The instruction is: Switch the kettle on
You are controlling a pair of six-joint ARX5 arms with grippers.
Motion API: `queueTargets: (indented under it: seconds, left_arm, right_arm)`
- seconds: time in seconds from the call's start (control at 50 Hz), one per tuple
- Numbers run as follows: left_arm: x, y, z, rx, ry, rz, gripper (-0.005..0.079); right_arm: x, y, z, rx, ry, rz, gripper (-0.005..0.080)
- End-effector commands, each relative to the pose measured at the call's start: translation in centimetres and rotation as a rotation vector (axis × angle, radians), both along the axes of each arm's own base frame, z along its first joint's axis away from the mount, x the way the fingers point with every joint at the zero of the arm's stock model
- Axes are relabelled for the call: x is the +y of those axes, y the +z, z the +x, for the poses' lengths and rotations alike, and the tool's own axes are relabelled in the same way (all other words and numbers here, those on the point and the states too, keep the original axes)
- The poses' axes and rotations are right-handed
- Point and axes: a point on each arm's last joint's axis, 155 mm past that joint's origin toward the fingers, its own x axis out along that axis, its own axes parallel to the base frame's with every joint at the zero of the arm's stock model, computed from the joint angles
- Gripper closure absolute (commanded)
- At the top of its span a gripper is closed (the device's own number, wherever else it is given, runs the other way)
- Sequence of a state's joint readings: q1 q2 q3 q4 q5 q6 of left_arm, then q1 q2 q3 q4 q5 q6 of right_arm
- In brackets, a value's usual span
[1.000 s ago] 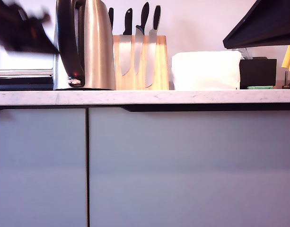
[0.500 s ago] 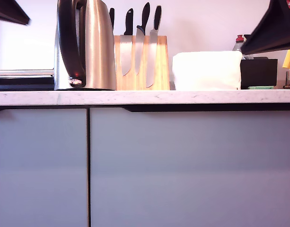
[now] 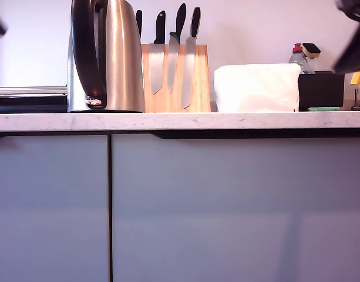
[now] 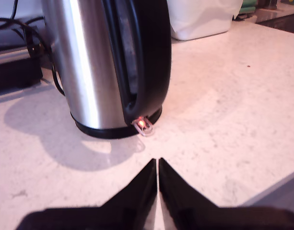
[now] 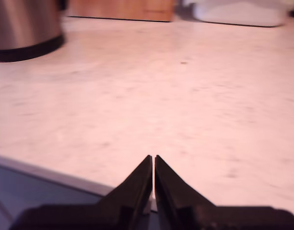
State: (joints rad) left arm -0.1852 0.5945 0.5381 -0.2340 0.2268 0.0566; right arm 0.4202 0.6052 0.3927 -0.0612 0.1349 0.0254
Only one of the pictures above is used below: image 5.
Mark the stainless steel electric kettle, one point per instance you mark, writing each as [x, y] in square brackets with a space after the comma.
[24, 21]

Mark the black kettle base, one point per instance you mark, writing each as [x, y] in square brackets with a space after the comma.
[29, 51]

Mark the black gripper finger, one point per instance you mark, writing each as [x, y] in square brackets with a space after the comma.
[137, 189]
[170, 191]

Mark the wooden knife block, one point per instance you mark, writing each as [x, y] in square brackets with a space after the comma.
[120, 9]

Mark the wide grey cabinet door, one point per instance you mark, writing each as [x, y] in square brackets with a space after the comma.
[41, 189]

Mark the white box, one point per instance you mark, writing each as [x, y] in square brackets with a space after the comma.
[238, 12]

